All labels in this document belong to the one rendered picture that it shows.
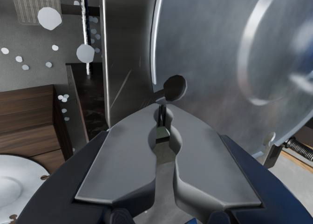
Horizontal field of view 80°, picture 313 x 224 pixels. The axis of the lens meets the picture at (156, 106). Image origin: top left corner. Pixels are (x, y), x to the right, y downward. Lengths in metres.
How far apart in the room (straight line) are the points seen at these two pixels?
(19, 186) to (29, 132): 0.20
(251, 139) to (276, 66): 0.09
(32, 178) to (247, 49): 0.71
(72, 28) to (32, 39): 0.15
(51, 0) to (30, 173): 0.54
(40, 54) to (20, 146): 0.40
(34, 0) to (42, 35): 0.20
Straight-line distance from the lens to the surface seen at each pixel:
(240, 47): 0.18
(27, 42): 0.92
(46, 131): 0.65
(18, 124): 0.69
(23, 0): 0.74
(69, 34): 0.91
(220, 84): 0.18
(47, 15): 0.25
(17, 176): 0.75
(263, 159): 0.40
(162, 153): 0.39
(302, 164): 1.48
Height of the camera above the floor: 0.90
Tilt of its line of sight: 52 degrees down
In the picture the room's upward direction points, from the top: 136 degrees clockwise
